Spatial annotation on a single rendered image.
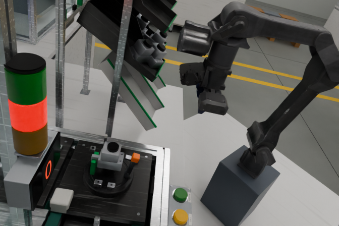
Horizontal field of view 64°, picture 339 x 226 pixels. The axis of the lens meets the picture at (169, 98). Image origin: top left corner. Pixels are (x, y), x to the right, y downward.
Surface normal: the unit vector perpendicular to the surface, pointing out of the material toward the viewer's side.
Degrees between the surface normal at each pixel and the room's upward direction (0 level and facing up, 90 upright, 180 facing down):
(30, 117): 90
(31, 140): 90
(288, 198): 0
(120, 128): 0
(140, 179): 0
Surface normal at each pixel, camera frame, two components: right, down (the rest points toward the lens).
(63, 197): 0.23, -0.80
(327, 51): -0.29, 0.15
